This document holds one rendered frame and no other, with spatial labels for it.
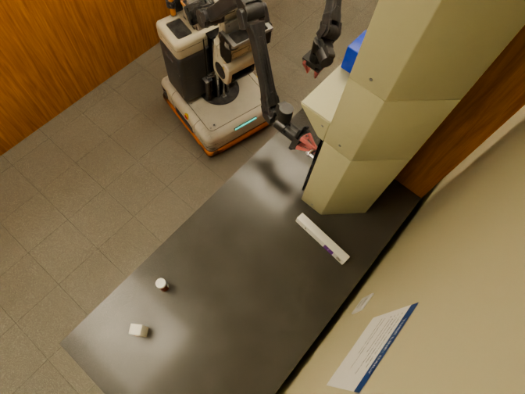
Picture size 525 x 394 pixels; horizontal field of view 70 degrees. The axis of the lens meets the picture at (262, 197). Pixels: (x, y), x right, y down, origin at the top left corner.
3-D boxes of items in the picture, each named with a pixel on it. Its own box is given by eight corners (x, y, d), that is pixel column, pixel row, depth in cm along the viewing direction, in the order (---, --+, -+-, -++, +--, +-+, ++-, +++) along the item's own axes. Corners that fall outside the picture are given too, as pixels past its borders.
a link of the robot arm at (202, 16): (258, -27, 131) (233, -21, 127) (269, 14, 136) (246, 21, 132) (214, 5, 170) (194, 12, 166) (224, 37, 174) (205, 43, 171)
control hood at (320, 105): (377, 84, 133) (387, 64, 124) (323, 141, 122) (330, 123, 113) (351, 66, 136) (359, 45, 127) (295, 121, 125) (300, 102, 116)
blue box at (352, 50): (382, 66, 124) (392, 45, 115) (365, 84, 120) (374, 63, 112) (357, 50, 126) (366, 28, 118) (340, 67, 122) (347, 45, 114)
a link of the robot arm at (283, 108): (278, 108, 159) (262, 115, 156) (283, 88, 149) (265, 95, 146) (294, 128, 155) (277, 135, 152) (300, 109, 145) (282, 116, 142)
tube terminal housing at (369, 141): (387, 184, 171) (493, 59, 100) (346, 235, 160) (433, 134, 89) (343, 152, 176) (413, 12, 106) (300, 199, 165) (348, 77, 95)
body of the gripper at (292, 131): (302, 130, 144) (287, 119, 146) (291, 151, 151) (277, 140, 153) (310, 127, 149) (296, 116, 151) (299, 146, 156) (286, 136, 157)
